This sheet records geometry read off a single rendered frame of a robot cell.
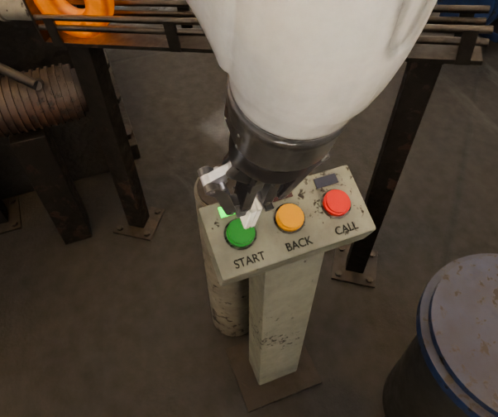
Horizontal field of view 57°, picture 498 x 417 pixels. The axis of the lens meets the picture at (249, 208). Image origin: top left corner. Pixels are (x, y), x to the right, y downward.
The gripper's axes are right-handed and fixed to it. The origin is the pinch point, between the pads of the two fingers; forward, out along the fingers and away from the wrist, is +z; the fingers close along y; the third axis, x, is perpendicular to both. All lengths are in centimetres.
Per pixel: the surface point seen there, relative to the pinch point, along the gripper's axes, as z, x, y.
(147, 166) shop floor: 93, -51, 6
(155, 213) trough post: 84, -32, 9
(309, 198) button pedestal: 9.5, -1.4, -11.3
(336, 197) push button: 8.5, -0.2, -14.8
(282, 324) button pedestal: 34.5, 13.5, -6.2
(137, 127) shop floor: 100, -71, 5
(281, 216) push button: 8.4, 0.1, -6.0
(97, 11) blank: 19, -50, 9
